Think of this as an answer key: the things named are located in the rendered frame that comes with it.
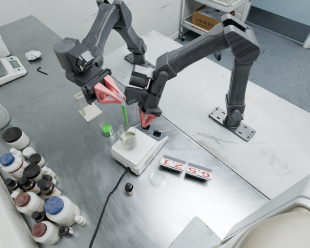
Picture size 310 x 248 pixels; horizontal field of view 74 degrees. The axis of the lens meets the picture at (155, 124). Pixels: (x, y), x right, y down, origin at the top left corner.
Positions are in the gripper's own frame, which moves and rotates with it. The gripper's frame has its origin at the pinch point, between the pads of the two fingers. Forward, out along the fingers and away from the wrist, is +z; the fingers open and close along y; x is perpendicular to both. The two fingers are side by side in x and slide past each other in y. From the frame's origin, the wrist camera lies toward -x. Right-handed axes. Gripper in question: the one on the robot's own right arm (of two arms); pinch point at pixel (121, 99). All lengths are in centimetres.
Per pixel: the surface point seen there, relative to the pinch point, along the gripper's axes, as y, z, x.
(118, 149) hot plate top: -5.0, -1.9, 23.1
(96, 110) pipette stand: 6.8, -28.0, 31.4
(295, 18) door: 293, 20, 100
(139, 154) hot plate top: -2.3, 5.6, 23.1
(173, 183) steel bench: -1.2, 19.7, 31.8
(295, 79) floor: 212, 54, 126
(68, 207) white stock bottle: -28.4, -0.3, 21.4
